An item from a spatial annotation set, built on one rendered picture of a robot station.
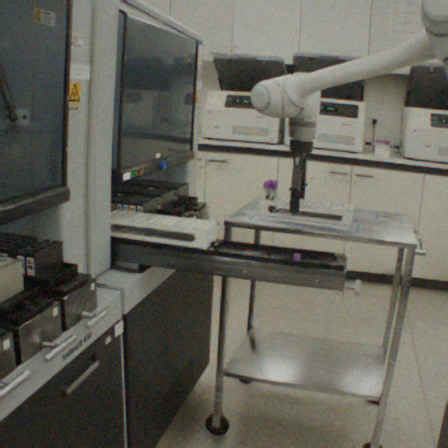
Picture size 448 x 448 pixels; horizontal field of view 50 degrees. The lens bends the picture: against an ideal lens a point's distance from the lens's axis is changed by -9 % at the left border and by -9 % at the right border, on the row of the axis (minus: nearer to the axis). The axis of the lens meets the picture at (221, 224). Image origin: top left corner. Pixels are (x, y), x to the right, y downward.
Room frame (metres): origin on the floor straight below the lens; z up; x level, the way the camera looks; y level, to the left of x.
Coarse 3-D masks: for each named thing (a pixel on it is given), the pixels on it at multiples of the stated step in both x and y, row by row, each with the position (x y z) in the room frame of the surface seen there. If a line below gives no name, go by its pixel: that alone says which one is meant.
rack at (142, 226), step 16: (112, 224) 1.40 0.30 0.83; (128, 224) 1.31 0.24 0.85; (144, 224) 1.30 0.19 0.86; (160, 224) 1.29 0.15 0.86; (176, 224) 1.29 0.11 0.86; (192, 224) 1.30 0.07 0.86; (208, 224) 1.31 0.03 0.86; (160, 240) 1.29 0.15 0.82; (176, 240) 1.28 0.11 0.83; (192, 240) 1.36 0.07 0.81; (208, 240) 1.28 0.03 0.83
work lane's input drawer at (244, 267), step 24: (120, 240) 1.31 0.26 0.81; (216, 240) 1.34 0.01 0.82; (144, 264) 1.28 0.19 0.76; (168, 264) 1.26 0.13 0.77; (192, 264) 1.25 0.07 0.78; (216, 264) 1.23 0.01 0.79; (240, 264) 1.22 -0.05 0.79; (264, 264) 1.20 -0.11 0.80; (288, 264) 1.20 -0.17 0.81; (312, 264) 1.18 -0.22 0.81; (336, 264) 1.18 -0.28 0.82; (336, 288) 1.16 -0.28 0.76; (360, 288) 1.20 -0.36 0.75
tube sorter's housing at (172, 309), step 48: (96, 0) 1.18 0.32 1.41; (96, 48) 1.19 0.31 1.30; (96, 96) 1.19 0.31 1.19; (96, 144) 1.20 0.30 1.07; (96, 192) 1.21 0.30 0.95; (192, 192) 1.95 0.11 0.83; (96, 240) 1.21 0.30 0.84; (144, 288) 1.28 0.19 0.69; (192, 288) 1.69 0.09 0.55; (144, 336) 1.28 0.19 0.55; (192, 336) 1.71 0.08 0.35; (144, 384) 1.27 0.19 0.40; (192, 384) 1.73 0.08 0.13; (144, 432) 1.26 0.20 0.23
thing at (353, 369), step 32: (224, 224) 1.57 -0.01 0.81; (256, 224) 1.54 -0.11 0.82; (288, 224) 1.56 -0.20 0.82; (352, 224) 1.61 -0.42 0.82; (384, 224) 1.64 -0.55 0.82; (224, 288) 1.57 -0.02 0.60; (256, 288) 1.98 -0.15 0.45; (224, 320) 1.57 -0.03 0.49; (224, 352) 1.57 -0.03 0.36; (256, 352) 1.75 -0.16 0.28; (288, 352) 1.75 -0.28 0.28; (320, 352) 1.76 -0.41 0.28; (352, 352) 1.76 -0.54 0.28; (384, 352) 1.81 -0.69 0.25; (288, 384) 1.52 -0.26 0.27; (320, 384) 1.51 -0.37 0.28; (352, 384) 1.51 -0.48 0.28; (384, 384) 1.41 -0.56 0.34
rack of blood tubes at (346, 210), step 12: (264, 204) 1.60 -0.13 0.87; (276, 204) 1.59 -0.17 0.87; (288, 204) 1.58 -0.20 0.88; (300, 204) 1.59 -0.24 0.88; (312, 204) 1.59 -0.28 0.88; (324, 204) 1.60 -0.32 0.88; (336, 204) 1.61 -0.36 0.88; (264, 216) 1.60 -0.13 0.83; (276, 216) 1.59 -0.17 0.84; (288, 216) 1.58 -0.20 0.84; (300, 216) 1.57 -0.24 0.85; (312, 216) 1.65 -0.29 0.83; (324, 216) 1.64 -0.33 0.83; (336, 216) 1.63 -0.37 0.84; (348, 216) 1.52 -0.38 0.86; (336, 228) 1.53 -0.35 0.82; (348, 228) 1.52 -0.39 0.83
